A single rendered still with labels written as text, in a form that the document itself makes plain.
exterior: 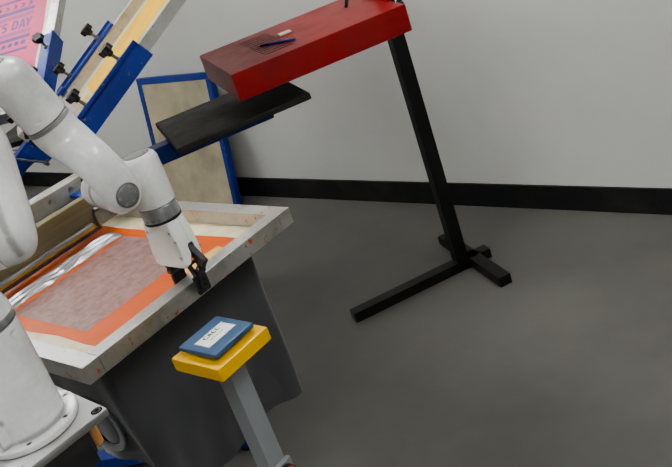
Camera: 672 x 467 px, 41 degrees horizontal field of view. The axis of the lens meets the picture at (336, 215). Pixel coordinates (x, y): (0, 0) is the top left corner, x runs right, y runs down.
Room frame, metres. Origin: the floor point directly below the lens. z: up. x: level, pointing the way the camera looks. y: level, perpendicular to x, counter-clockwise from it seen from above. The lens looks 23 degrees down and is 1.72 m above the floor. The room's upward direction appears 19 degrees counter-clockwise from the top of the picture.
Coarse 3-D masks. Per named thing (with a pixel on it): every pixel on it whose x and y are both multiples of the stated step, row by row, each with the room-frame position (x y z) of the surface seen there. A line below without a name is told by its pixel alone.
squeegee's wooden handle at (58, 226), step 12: (72, 204) 2.13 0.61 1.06; (84, 204) 2.15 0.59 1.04; (48, 216) 2.10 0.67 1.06; (60, 216) 2.10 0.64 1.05; (72, 216) 2.12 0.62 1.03; (84, 216) 2.14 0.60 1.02; (36, 228) 2.05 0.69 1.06; (48, 228) 2.07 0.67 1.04; (60, 228) 2.09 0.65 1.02; (72, 228) 2.11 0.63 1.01; (48, 240) 2.06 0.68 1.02; (60, 240) 2.08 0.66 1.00; (36, 252) 2.03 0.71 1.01; (24, 264) 2.00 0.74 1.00; (0, 276) 1.96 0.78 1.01
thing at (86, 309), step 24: (48, 288) 1.91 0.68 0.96; (72, 288) 1.87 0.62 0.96; (96, 288) 1.82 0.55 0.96; (120, 288) 1.77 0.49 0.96; (144, 288) 1.73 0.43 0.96; (24, 312) 1.83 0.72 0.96; (48, 312) 1.78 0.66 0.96; (72, 312) 1.74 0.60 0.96; (96, 312) 1.70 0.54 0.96; (120, 312) 1.66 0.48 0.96; (72, 336) 1.63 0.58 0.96; (96, 336) 1.59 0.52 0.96
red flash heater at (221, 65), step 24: (360, 0) 3.13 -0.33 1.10; (384, 0) 2.97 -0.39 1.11; (288, 24) 3.14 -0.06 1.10; (312, 24) 3.01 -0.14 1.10; (336, 24) 2.88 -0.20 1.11; (360, 24) 2.80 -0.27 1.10; (384, 24) 2.82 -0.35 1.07; (408, 24) 2.84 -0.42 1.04; (240, 48) 3.03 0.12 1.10; (264, 48) 2.90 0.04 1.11; (288, 48) 2.78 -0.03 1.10; (312, 48) 2.76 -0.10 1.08; (336, 48) 2.78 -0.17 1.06; (360, 48) 2.80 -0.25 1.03; (216, 72) 2.93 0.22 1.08; (240, 72) 2.71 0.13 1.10; (264, 72) 2.72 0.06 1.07; (288, 72) 2.74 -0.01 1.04; (240, 96) 2.70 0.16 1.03
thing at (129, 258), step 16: (128, 240) 2.04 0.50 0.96; (144, 240) 2.00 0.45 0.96; (208, 240) 1.87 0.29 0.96; (224, 240) 1.84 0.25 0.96; (64, 256) 2.08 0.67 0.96; (96, 256) 2.01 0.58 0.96; (112, 256) 1.97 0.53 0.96; (128, 256) 1.94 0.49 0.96; (144, 256) 1.90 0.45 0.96; (80, 272) 1.94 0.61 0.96; (96, 272) 1.91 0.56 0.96; (112, 272) 1.88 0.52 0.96; (128, 272) 1.85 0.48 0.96; (144, 272) 1.82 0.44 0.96; (160, 272) 1.79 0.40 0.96
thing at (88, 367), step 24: (120, 216) 2.23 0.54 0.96; (192, 216) 2.00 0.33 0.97; (216, 216) 1.94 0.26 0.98; (240, 216) 1.88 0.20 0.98; (264, 216) 1.81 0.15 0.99; (288, 216) 1.81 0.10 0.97; (240, 240) 1.72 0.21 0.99; (264, 240) 1.75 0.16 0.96; (216, 264) 1.65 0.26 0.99; (240, 264) 1.69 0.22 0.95; (192, 288) 1.60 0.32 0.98; (144, 312) 1.55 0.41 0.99; (168, 312) 1.55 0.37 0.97; (120, 336) 1.48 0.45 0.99; (144, 336) 1.51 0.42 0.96; (48, 360) 1.49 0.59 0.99; (72, 360) 1.45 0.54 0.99; (96, 360) 1.43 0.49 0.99; (120, 360) 1.46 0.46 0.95
